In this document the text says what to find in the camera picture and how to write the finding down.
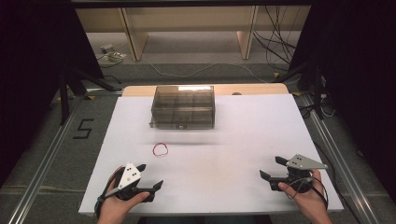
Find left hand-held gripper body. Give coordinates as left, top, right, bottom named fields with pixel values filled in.
left=105, top=161, right=156, bottom=203

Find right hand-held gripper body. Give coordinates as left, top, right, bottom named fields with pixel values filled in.
left=269, top=153, right=329, bottom=194

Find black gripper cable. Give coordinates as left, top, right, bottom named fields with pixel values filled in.
left=93, top=169, right=125, bottom=219
left=287, top=176, right=330, bottom=210

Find black curtain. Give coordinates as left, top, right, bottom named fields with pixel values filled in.
left=0, top=0, right=105, bottom=189
left=288, top=0, right=396, bottom=206

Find white board sheet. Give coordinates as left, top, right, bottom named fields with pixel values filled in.
left=78, top=92, right=345, bottom=217

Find black tripod stand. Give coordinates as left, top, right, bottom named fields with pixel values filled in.
left=49, top=65, right=123, bottom=126
left=275, top=54, right=326, bottom=120

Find clear plastic drawer box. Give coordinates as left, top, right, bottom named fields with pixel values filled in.
left=148, top=85, right=217, bottom=131

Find white floor cable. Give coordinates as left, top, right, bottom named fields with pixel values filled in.
left=148, top=62, right=269, bottom=84

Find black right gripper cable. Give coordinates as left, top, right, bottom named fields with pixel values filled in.
left=287, top=176, right=330, bottom=210

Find metal floor rail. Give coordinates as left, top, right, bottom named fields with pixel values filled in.
left=300, top=92, right=381, bottom=224
left=7, top=92, right=87, bottom=224

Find wooden table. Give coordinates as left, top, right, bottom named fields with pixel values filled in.
left=121, top=82, right=290, bottom=98

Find bundle of black cables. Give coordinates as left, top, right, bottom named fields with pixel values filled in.
left=252, top=5, right=297, bottom=73

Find red rubber band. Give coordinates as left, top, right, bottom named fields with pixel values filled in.
left=151, top=142, right=169, bottom=158

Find person's left hand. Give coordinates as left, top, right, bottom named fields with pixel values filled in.
left=98, top=166, right=150, bottom=219

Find light wooden desk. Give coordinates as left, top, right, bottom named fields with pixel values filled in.
left=75, top=5, right=312, bottom=62

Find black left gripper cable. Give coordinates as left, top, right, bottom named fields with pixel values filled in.
left=93, top=169, right=125, bottom=219

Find person's right hand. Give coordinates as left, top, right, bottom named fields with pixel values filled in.
left=277, top=169, right=329, bottom=217

